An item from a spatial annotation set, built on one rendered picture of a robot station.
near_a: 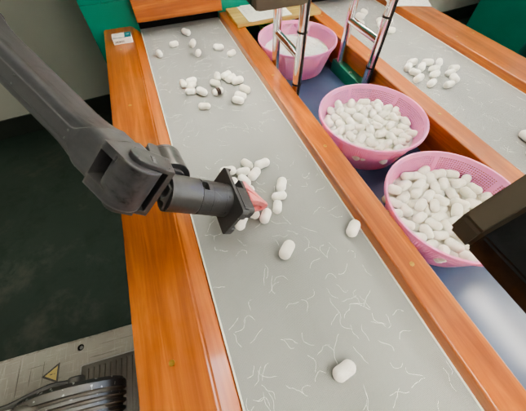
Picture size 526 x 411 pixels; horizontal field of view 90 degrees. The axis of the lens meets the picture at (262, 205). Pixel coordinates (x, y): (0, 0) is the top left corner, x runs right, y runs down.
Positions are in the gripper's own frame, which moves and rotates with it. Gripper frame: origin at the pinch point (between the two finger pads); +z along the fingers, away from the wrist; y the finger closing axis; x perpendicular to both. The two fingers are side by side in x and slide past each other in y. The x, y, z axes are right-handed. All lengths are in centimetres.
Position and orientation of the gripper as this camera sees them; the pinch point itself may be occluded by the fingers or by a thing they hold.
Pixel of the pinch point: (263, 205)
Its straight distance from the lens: 51.6
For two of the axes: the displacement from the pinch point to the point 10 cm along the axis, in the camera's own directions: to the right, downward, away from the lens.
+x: -5.8, 6.2, 5.3
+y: -3.7, -7.8, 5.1
